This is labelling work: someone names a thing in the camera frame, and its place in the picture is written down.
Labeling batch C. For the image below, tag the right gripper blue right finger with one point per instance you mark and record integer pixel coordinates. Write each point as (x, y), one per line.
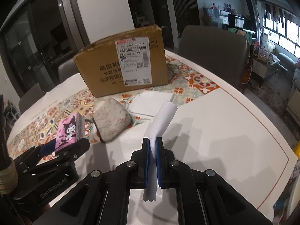
(204, 197)

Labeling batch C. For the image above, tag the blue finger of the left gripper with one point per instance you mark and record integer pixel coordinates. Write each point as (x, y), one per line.
(48, 148)
(29, 161)

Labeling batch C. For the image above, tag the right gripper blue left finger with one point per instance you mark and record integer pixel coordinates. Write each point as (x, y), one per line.
(102, 198)

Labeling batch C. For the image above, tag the pink cartoon tissue pack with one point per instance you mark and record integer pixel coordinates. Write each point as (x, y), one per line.
(70, 130)

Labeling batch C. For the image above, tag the floral fabric pouch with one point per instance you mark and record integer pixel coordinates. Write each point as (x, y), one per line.
(110, 118)

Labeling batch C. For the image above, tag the white paper napkin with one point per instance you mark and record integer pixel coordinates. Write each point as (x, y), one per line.
(154, 162)

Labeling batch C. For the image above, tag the person left hand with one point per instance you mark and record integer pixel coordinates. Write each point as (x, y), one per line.
(8, 179)

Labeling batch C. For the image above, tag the grey dining chair far left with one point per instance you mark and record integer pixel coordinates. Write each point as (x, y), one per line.
(31, 97)

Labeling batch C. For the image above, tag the grey dining chair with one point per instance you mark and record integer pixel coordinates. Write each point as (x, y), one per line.
(66, 70)
(219, 51)
(31, 97)

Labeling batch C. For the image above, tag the white patterned tablecloth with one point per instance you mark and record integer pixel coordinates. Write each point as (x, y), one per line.
(206, 122)

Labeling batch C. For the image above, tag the white folded tissue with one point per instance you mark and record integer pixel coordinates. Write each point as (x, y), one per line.
(149, 102)

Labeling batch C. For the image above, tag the dark sliding glass door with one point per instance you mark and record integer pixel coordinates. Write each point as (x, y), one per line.
(37, 37)

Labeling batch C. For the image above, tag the grey sofa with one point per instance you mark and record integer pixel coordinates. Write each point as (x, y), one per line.
(293, 76)

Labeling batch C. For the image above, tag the brown cardboard box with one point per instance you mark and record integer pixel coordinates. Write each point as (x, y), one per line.
(123, 62)

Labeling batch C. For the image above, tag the grey dining chair right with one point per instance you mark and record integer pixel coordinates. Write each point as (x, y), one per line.
(219, 51)

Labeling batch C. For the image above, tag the coffee table with snacks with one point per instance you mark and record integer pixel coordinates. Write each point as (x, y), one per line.
(264, 64)

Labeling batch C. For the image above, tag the colourful clothes on chair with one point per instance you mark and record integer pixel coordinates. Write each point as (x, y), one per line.
(241, 33)

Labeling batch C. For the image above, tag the black piano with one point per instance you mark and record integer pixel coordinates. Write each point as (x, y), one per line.
(243, 23)

